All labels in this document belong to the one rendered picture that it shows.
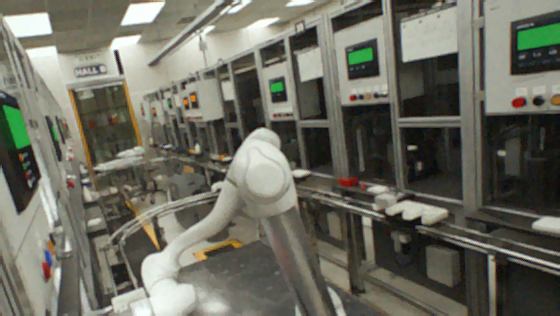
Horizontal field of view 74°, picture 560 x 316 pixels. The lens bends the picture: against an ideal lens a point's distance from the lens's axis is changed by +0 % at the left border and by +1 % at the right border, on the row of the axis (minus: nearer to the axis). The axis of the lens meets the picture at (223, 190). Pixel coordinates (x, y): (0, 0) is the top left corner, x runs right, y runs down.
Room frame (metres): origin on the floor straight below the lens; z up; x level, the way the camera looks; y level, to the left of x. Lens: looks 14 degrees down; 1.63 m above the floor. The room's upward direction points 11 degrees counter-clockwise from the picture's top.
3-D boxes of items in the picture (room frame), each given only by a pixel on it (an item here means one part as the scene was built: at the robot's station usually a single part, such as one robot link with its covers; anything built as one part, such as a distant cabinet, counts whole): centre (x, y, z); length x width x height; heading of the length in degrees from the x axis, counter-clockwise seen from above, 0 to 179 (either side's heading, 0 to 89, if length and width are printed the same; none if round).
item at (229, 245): (3.50, 0.07, 0.01); 1.00 x 0.55 x 0.01; 20
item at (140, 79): (10.14, -0.37, 1.65); 4.64 x 0.08 x 3.30; 110
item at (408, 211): (1.84, -0.95, 0.84); 0.37 x 0.14 x 0.10; 20
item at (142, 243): (5.57, 1.62, 0.01); 5.85 x 0.59 x 0.01; 20
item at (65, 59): (9.09, 2.52, 2.96); 1.23 x 0.08 x 0.68; 110
